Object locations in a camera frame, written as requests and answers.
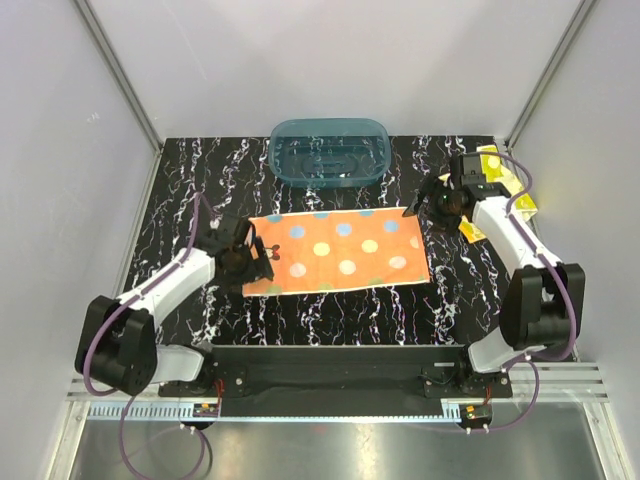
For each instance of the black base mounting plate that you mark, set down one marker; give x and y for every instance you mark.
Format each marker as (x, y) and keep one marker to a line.
(286, 382)

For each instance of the left connector board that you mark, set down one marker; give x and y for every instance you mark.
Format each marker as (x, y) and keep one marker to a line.
(207, 409)

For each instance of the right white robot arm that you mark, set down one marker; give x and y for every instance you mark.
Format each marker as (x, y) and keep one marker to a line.
(540, 315)

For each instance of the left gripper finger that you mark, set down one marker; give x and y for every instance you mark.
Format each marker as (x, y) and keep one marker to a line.
(258, 267)
(244, 234)

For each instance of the right connector board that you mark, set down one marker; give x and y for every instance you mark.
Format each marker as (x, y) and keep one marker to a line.
(477, 412)

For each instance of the aluminium frame post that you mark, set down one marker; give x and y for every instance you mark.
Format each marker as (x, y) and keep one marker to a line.
(116, 69)
(569, 36)

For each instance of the yellow patterned towel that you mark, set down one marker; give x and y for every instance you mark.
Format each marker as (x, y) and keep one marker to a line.
(495, 172)

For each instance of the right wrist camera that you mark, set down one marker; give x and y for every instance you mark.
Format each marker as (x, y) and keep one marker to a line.
(466, 169)

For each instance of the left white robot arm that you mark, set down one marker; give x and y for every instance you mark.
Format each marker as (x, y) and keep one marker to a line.
(118, 351)

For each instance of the front aluminium rail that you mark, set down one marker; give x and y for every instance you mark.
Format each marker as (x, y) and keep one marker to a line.
(557, 382)

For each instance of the orange polka dot towel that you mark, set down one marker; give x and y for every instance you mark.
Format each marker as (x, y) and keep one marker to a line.
(340, 251)

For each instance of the left aluminium frame post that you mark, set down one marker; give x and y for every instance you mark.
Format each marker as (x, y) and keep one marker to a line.
(116, 69)

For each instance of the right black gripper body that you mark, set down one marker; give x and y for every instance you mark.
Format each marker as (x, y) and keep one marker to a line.
(442, 205)

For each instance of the connector board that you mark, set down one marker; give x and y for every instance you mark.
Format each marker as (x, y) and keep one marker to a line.
(477, 412)
(207, 409)

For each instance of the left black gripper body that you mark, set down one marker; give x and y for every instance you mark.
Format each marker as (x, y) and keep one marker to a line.
(236, 277)

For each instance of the right aluminium frame post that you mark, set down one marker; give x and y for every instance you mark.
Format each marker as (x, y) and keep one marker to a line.
(569, 36)

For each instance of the teal plastic basin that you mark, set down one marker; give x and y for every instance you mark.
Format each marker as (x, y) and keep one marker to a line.
(329, 153)

